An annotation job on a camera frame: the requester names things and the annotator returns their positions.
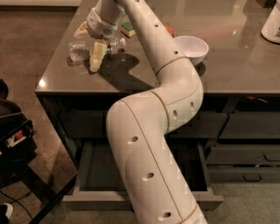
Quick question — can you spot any clear plastic water bottle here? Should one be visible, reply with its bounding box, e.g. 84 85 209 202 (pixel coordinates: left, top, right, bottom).
68 37 126 63

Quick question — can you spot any black cart with items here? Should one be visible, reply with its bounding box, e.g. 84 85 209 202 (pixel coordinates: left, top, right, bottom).
0 79 76 224

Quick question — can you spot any top left grey drawer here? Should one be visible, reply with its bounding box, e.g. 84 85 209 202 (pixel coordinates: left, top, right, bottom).
59 110 228 138

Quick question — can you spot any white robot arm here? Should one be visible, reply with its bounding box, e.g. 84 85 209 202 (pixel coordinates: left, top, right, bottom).
75 0 207 224

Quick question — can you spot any red apple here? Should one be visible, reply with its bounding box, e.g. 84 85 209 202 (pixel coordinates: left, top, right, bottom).
164 25 175 37

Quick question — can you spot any green yellow sponge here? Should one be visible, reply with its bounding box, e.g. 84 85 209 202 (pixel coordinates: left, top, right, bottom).
120 21 136 37

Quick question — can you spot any open middle grey drawer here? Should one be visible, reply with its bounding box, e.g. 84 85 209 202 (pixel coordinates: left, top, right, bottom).
63 139 223 211

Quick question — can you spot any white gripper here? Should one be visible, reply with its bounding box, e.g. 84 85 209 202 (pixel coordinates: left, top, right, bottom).
74 7 118 73

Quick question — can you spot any black white shoe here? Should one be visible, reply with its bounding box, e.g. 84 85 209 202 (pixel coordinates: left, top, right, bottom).
0 203 13 224

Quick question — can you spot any top right grey drawer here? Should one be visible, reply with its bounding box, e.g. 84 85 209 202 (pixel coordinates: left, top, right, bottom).
220 112 280 139

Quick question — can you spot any bottom right grey drawer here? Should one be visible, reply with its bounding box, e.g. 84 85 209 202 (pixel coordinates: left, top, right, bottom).
208 167 280 183

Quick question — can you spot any middle right grey drawer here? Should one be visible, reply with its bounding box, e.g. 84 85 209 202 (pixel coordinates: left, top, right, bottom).
206 145 280 165

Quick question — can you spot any white bowl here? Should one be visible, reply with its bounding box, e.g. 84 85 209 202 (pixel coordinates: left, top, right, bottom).
174 35 209 65

